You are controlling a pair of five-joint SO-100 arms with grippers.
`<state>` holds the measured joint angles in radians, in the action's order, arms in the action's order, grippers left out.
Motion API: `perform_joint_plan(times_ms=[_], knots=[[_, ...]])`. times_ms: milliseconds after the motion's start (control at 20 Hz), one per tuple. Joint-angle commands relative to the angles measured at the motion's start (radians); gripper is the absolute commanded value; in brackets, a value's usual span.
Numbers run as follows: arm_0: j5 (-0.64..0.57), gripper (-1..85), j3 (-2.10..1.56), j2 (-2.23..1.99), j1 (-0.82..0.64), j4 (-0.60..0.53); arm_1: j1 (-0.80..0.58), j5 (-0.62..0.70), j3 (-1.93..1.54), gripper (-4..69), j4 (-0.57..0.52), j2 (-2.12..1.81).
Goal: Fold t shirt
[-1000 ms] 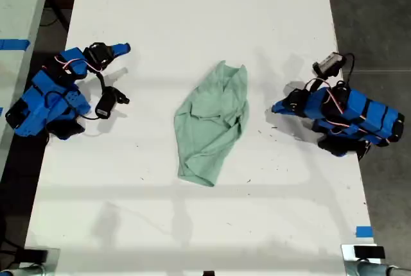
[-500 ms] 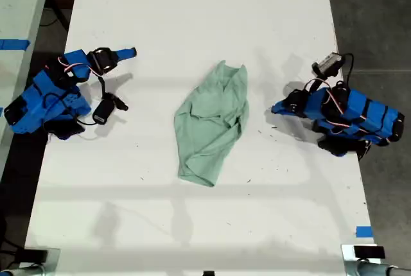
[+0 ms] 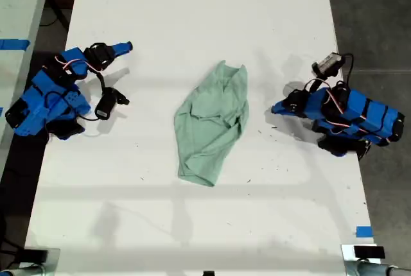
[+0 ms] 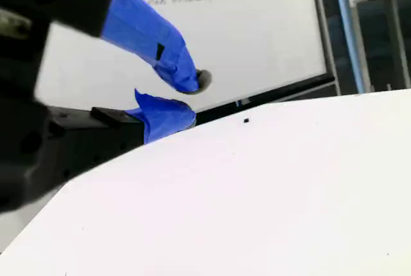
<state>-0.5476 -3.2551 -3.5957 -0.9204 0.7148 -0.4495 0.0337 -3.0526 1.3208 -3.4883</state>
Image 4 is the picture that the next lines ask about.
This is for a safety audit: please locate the white whiteboard on stand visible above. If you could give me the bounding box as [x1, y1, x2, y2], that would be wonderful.
[34, 0, 342, 126]

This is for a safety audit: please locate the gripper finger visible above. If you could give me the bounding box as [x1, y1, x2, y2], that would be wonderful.
[48, 89, 197, 187]
[48, 0, 213, 94]

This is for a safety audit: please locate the metal frame workbench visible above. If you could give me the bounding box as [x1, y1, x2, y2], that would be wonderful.
[352, 0, 411, 92]

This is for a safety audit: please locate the light blue post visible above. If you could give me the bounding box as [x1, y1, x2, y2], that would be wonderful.
[331, 0, 374, 94]

